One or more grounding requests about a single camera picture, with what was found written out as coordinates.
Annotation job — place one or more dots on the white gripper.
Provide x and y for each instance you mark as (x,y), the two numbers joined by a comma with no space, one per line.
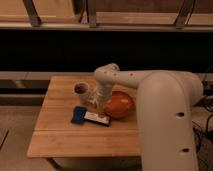
(102,94)

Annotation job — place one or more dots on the orange ceramic bowl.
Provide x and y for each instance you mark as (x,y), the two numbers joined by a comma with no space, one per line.
(119,105)

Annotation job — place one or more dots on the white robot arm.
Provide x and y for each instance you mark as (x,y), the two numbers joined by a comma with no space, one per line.
(163,108)

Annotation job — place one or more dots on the white paper cup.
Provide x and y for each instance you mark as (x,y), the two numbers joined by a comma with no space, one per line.
(84,92)

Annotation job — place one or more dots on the black white rectangular box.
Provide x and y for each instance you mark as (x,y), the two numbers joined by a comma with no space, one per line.
(98,119)

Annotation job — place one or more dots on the blue sponge block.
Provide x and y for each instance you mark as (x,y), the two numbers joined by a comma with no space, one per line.
(78,115)

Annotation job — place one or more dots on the wooden table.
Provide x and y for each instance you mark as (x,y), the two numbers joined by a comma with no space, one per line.
(55,136)

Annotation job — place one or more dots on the metal shelf rack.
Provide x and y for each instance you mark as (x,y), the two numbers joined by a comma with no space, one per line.
(108,15)

